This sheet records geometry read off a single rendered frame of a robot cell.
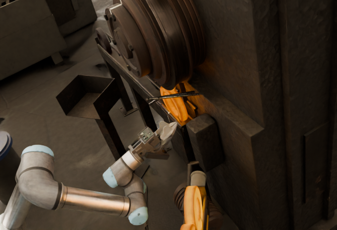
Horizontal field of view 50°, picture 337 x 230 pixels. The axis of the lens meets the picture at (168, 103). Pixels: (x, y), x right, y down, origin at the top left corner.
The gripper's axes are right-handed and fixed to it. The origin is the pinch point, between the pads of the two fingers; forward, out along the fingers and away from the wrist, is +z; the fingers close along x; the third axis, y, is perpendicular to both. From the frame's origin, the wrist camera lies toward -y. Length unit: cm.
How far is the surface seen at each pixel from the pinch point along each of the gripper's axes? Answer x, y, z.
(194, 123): -9.6, 3.3, 6.0
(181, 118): 4.7, -3.6, 4.0
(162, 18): -5.9, 44.6, 19.5
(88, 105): 64, -7, -29
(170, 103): 18.0, -5.2, 4.8
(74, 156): 103, -56, -69
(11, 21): 248, -1, -48
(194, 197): -35.9, 5.5, -10.8
